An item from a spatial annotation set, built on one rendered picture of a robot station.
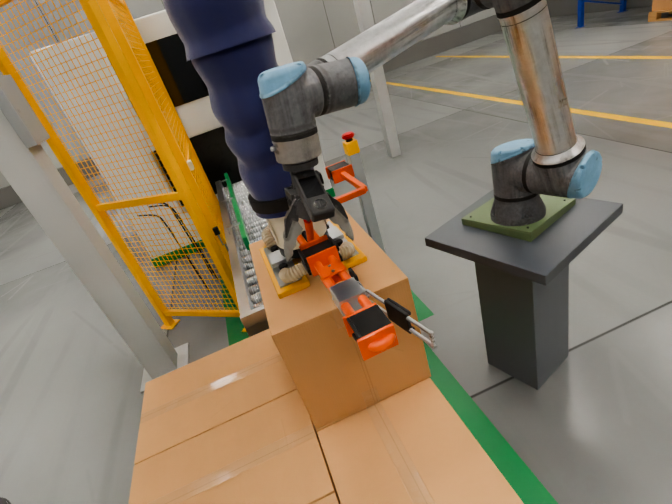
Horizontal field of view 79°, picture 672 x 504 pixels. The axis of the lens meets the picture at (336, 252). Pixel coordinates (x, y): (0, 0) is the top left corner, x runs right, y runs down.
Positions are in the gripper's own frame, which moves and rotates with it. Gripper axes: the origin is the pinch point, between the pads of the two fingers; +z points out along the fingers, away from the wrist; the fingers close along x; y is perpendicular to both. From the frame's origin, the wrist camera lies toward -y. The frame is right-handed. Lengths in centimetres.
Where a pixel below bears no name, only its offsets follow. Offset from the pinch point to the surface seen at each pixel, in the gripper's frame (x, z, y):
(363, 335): 0.3, 8.8, -19.5
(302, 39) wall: -280, -57, 945
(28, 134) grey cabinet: 86, -27, 147
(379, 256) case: -23.3, 20.7, 26.3
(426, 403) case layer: -22, 61, 4
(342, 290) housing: -2.0, 9.0, -2.7
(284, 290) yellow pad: 7.1, 22.1, 27.8
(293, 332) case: 9.3, 26.6, 13.1
